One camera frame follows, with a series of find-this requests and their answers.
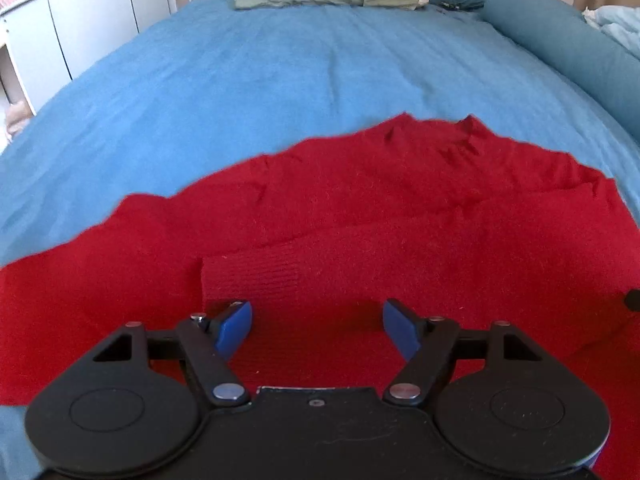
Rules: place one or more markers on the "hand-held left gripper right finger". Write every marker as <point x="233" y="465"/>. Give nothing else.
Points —
<point x="400" y="327"/>

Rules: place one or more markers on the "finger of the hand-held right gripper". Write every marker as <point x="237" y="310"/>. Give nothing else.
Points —
<point x="634" y="299"/>

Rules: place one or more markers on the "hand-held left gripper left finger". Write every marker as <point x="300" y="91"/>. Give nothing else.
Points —
<point x="234" y="326"/>

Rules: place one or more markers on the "red knit sweater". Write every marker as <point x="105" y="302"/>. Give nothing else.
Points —
<point x="350" y="230"/>

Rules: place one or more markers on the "blue bed blanket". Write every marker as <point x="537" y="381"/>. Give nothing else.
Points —
<point x="240" y="90"/>

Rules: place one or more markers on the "teal bolster pillow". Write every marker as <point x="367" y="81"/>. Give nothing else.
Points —
<point x="560" y="40"/>

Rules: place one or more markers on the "light blue crumpled cloth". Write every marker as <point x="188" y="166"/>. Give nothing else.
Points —
<point x="615" y="22"/>

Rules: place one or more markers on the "white wardrobe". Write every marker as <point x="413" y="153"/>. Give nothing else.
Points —
<point x="75" y="20"/>

